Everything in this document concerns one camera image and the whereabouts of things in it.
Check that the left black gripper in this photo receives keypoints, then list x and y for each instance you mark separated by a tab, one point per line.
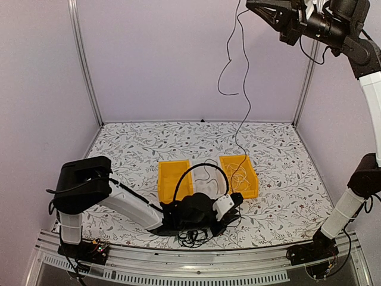
225	218

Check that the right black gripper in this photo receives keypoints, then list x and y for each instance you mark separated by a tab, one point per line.
290	22

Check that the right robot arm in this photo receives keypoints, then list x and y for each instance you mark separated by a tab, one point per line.
340	26

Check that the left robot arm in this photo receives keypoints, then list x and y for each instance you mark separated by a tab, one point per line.
85	183

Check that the clear plastic bin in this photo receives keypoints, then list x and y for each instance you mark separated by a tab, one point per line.
209	181

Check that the right yellow bin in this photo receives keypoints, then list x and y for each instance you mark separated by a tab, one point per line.
241	175

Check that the yellow bin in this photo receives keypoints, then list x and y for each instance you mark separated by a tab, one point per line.
169	173
241	175

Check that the floral table mat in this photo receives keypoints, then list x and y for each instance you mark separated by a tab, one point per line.
292	201

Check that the left yellow bin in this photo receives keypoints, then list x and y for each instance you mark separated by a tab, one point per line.
169	173

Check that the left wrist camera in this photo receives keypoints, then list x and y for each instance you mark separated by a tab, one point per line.
226	203

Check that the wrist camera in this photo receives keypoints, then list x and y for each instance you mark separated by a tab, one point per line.
310	7
226	203

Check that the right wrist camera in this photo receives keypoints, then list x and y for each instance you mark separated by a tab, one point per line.
310	7

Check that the right aluminium frame post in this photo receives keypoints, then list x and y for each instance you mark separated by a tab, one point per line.
310	48

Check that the aluminium frame post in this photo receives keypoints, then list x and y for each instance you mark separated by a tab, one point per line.
310	48
83	61

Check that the front aluminium rail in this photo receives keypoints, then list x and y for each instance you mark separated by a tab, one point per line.
148	266

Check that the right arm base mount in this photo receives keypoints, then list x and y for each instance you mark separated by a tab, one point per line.
321	248

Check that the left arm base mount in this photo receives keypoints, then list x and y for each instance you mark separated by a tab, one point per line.
95	251

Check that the left aluminium frame post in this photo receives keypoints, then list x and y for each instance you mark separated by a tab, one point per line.
83	61

